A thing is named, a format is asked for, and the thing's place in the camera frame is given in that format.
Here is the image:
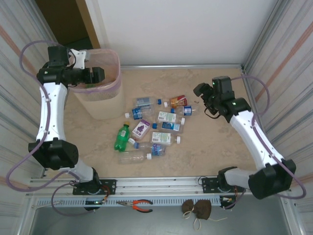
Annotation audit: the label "pink plastic bin liner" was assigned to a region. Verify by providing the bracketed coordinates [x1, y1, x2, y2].
[70, 48, 122, 93]

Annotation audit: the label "red gold label bottle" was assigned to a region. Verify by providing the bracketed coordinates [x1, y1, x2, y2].
[163, 94, 188, 109]

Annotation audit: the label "beige mesh waste bin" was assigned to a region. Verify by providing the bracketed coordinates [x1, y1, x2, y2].
[69, 48, 125, 120]

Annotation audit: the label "green white label bottle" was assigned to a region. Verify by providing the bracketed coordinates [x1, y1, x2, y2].
[149, 131, 182, 145]
[156, 111, 186, 125]

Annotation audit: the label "light blue label bottle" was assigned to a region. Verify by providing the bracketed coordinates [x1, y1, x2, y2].
[133, 141, 169, 158]

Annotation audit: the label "clear unlabelled bottle white cap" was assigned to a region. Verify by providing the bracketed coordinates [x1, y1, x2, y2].
[117, 150, 153, 165]

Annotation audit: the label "clear bottle dark label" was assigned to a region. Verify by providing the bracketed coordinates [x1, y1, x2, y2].
[133, 96, 162, 109]

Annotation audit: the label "blue label bottle white cap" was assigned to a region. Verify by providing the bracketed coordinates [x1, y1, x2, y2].
[124, 107, 155, 120]

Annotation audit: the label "brown door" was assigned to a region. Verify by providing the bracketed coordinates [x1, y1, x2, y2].
[35, 0, 101, 51]

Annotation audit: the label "purple grape juice bottle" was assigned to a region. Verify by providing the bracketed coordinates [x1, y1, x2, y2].
[128, 118, 152, 145]

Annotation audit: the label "small circuit board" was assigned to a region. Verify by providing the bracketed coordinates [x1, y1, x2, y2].
[219, 195, 237, 204]
[84, 199, 106, 206]

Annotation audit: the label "brown cloth pouch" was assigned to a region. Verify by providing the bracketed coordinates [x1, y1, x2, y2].
[181, 199, 197, 216]
[194, 199, 212, 220]

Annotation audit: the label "grey metal shelf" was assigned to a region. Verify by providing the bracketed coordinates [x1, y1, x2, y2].
[29, 207, 293, 235]

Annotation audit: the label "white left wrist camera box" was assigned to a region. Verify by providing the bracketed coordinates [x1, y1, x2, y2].
[72, 49, 90, 70]

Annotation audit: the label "aluminium frame bar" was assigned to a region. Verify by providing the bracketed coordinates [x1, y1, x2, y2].
[121, 64, 244, 70]

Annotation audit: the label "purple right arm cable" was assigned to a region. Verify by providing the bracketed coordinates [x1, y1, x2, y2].
[224, 74, 307, 211]

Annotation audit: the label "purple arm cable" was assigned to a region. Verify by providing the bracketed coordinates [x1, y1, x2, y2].
[224, 74, 307, 211]
[5, 40, 87, 217]

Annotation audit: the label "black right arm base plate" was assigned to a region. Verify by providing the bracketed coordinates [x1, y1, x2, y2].
[201, 177, 246, 194]

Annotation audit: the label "aluminium mounting rail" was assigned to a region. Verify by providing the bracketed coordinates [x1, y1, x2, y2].
[25, 174, 293, 198]

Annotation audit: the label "white slotted cable duct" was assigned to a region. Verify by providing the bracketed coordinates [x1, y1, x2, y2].
[33, 196, 237, 208]

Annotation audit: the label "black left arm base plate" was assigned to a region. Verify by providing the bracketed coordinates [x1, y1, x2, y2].
[72, 179, 117, 196]

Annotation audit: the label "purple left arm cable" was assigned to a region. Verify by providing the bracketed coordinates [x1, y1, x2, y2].
[5, 40, 87, 217]

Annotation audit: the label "white pouch string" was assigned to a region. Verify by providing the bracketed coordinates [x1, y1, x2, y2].
[182, 211, 228, 231]

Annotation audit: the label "orange handled pliers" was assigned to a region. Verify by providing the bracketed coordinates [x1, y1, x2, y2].
[116, 199, 154, 213]

